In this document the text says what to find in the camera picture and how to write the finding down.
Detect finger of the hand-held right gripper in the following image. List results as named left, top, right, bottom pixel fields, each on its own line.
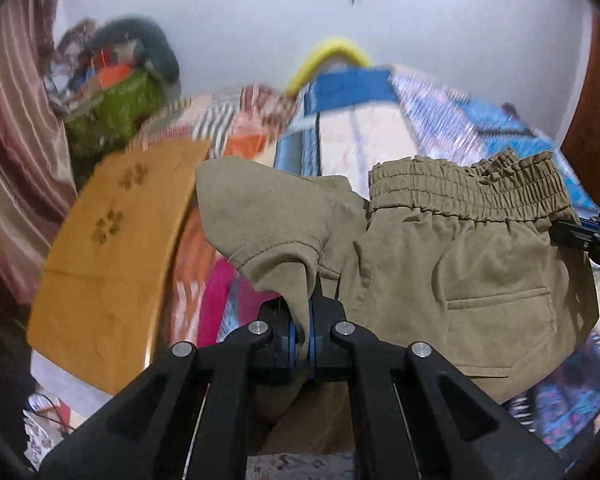
left=550, top=212, right=600, bottom=283

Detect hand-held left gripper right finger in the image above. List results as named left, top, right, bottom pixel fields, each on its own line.
left=307, top=295, right=567, bottom=480

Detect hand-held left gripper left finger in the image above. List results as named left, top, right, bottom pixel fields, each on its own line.
left=39, top=301, right=312, bottom=480

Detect khaki pants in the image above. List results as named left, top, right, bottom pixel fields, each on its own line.
left=195, top=149, right=600, bottom=456

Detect pink cloth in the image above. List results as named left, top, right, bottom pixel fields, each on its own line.
left=196, top=257, right=237, bottom=358

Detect brown wooden door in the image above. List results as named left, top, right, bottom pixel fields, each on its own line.
left=559, top=10, right=600, bottom=213

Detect bamboo lap table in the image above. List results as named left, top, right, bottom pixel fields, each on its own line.
left=26, top=137, right=212, bottom=397

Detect blue patchwork bedspread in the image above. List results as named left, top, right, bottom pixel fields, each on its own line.
left=220, top=65, right=600, bottom=480

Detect orange striped blanket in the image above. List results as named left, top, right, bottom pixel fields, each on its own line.
left=125, top=85, right=301, bottom=166

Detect white printed cloth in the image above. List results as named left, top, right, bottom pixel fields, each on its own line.
left=21, top=392, right=83, bottom=468

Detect green storage basket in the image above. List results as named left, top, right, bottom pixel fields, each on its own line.
left=62, top=67, right=168, bottom=161

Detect grey plush pillow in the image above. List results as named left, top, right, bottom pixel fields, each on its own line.
left=92, top=16, right=182, bottom=83

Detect striped brown curtain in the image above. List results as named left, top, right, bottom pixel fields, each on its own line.
left=0, top=0, right=78, bottom=306

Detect yellow bed rail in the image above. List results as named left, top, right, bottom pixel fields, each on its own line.
left=286, top=36, right=372, bottom=96

